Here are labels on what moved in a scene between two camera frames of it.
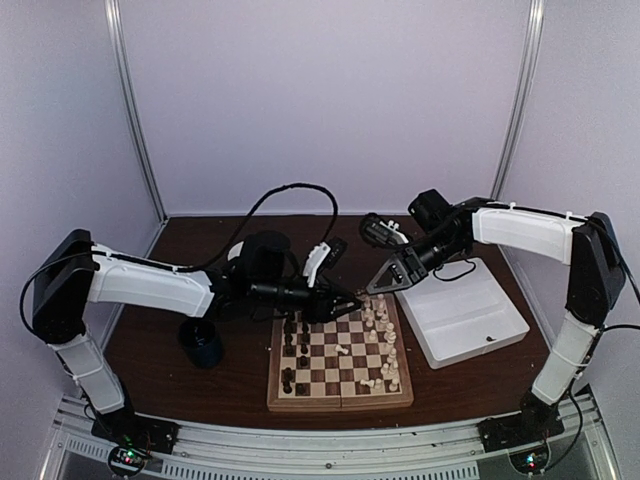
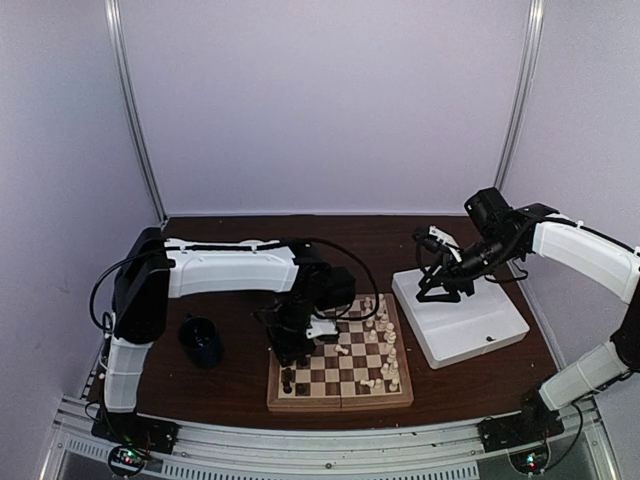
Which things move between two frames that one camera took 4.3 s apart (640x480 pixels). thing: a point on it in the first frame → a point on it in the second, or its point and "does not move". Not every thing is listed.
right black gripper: [408, 268] → [452, 276]
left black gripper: [324, 298] → [284, 351]
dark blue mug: [201, 340] does not move
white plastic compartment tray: [462, 311] does not move
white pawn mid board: [340, 348] does not move
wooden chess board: [357, 361] does not move
